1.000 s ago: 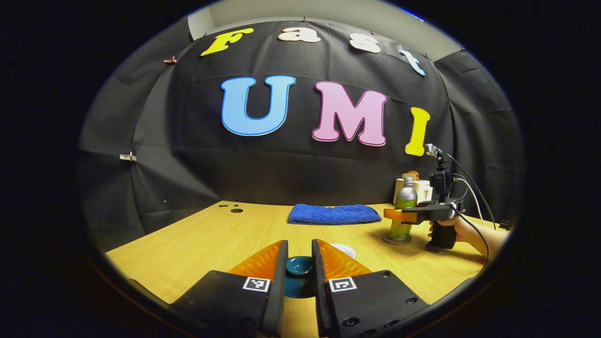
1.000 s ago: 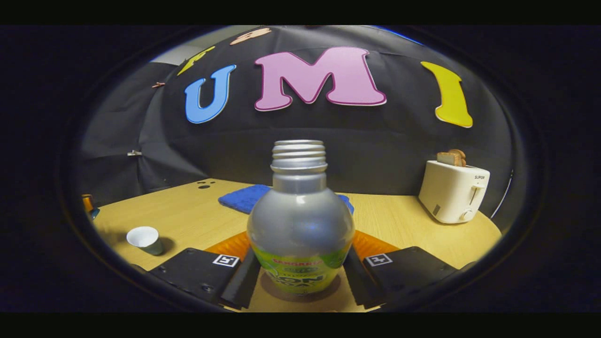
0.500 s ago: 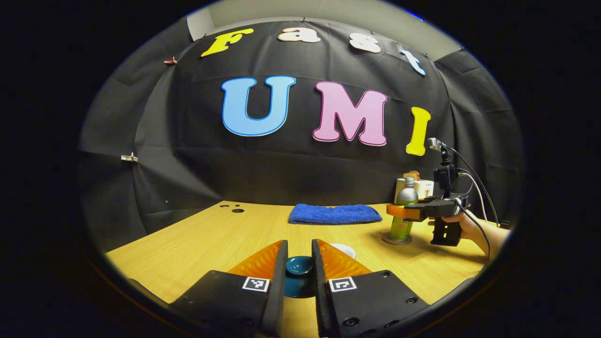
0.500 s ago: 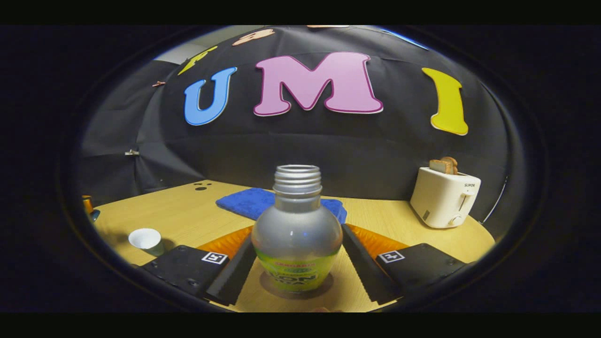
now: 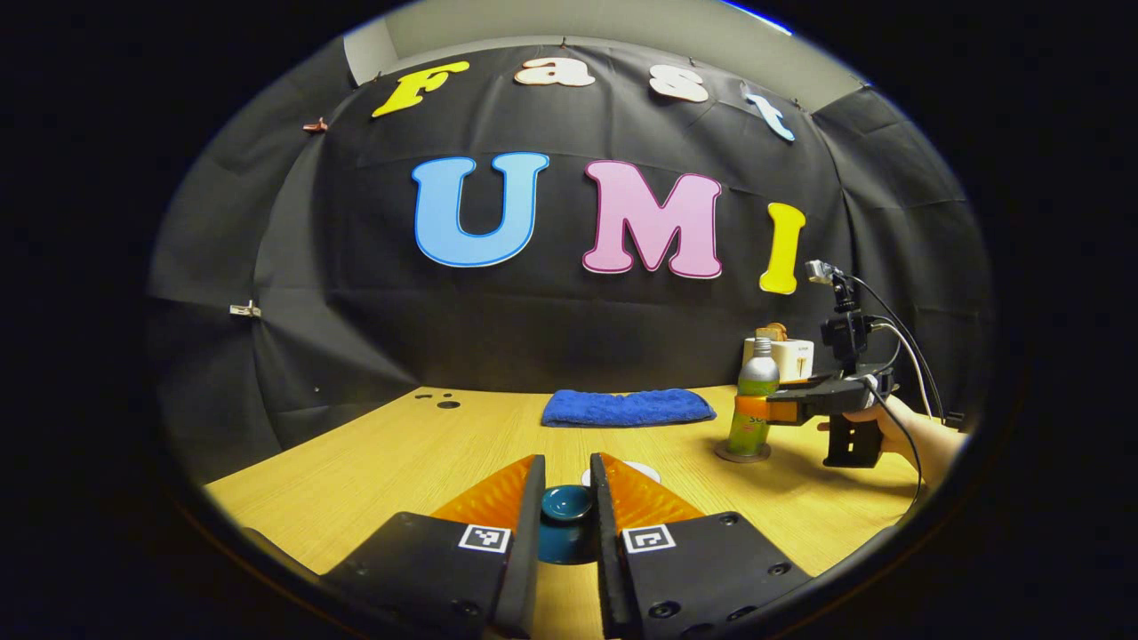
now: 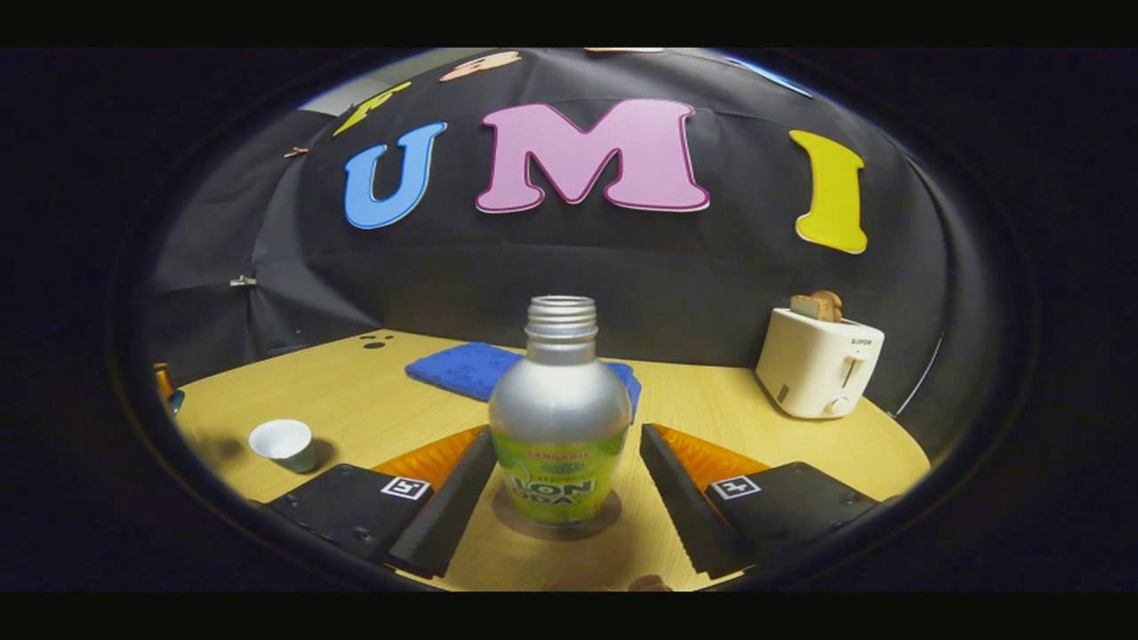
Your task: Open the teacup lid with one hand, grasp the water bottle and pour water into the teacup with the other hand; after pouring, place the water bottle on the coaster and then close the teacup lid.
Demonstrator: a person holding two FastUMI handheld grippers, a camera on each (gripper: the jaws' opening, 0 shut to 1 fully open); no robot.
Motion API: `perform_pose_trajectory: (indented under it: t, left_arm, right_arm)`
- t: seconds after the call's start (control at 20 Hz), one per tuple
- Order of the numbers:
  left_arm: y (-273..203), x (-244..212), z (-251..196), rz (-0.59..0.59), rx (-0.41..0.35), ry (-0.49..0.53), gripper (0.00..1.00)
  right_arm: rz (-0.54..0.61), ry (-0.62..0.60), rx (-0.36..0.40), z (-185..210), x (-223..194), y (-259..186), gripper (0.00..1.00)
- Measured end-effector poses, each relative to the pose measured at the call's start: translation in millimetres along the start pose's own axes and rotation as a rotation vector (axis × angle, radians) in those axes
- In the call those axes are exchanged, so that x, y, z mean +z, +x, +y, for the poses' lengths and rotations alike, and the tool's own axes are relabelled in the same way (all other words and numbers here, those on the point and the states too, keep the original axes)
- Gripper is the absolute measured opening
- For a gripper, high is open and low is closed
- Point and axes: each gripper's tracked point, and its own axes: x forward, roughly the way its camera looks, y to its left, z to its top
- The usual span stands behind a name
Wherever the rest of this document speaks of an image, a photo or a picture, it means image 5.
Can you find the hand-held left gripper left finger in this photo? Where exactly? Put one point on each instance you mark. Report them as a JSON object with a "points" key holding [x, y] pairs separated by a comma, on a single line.
{"points": [[524, 569]]}

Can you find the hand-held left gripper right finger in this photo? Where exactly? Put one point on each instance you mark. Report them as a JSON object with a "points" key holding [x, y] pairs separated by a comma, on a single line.
{"points": [[609, 569]]}

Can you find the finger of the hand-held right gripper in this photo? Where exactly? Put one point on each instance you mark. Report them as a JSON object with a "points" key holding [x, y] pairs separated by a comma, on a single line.
{"points": [[818, 400]]}

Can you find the silver green water bottle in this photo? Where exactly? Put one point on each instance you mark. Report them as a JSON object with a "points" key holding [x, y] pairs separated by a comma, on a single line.
{"points": [[756, 391]]}

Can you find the teal teacup lid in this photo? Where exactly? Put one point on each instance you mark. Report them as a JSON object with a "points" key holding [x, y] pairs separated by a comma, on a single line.
{"points": [[566, 507]]}

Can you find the round brown coaster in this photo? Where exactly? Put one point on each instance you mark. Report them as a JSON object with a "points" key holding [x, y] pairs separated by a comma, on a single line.
{"points": [[742, 455]]}

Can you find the teal teacup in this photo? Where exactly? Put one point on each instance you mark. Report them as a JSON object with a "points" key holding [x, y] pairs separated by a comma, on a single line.
{"points": [[645, 469]]}

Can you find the white toaster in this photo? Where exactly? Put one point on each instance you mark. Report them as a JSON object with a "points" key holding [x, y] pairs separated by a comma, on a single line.
{"points": [[796, 357]]}

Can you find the bread slice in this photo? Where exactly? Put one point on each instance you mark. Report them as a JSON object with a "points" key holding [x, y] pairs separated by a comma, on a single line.
{"points": [[772, 331]]}

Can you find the folded blue towel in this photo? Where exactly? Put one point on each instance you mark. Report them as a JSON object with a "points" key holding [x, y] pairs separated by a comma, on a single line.
{"points": [[627, 407]]}

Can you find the black backdrop cloth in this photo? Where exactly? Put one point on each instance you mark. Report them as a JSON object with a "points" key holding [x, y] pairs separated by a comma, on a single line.
{"points": [[533, 329]]}

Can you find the silver metal clip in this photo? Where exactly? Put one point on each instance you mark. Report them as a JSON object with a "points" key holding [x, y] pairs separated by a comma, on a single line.
{"points": [[245, 309]]}

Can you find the copper metal clip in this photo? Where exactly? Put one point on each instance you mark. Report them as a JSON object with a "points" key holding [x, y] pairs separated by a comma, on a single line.
{"points": [[315, 125]]}

